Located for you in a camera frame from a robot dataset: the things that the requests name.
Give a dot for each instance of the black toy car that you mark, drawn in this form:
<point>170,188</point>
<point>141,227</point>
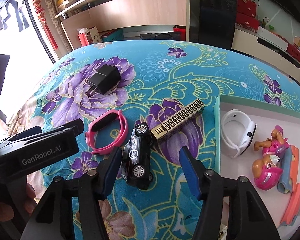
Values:
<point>136,158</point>

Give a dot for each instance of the salmon blue toy knife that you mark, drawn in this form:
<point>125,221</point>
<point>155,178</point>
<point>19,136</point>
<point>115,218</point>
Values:
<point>293,209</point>

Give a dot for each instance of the red chinese knot ornament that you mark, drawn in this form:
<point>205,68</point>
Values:
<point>40,12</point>

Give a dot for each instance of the teal storage crate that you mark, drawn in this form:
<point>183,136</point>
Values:
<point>112,35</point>

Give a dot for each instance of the black water dispenser cabinet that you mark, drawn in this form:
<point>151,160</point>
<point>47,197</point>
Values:
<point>212,22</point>

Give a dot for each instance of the black gold patterned harmonica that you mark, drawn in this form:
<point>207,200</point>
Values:
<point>177,121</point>

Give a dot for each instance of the red white gift bag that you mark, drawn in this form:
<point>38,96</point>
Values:
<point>88,36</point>

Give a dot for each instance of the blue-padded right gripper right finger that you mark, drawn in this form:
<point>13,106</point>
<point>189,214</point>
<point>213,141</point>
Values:
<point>248,215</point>

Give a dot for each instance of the black bag on floor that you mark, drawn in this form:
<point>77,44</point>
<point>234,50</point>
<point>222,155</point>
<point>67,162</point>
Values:
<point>171,35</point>

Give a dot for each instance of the white flat box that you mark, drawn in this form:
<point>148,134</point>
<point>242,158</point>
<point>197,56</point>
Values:
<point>272,38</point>

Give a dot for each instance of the pink smartwatch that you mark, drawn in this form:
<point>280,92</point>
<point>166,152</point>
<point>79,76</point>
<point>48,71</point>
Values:
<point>106,132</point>

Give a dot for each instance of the cream low tv stand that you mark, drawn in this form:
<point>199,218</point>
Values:
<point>254,46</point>

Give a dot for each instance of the pink brown puppy toy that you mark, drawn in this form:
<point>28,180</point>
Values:
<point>267,170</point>

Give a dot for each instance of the yellow container on shelf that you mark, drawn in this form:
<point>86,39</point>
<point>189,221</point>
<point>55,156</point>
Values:
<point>63,4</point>

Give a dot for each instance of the teal white shallow box tray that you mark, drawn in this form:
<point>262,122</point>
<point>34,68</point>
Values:
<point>266,116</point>

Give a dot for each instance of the person's left hand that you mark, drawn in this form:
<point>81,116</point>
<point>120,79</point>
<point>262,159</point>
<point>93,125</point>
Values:
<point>7,211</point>

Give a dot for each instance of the white smartwatch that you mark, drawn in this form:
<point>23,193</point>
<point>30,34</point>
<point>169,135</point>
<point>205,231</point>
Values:
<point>237,132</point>

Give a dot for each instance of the floral blue tablecloth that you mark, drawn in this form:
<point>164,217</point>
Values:
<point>158,78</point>

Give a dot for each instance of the beige patterned curtain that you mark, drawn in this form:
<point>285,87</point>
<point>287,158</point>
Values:
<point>56,28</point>

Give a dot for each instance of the blue orange toy knife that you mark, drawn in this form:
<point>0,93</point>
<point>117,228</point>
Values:
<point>290,165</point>

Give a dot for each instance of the black power adapter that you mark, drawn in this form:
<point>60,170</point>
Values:
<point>105,78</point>

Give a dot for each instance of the curved wooden counter shelf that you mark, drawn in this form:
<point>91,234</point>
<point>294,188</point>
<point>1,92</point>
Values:
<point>113,14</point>

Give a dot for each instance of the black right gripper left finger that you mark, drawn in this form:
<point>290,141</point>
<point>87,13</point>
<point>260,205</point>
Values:
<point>53,218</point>

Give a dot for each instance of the red gift box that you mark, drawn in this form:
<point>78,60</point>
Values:
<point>247,22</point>

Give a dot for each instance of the red handbag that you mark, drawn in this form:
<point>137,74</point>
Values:
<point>247,7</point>

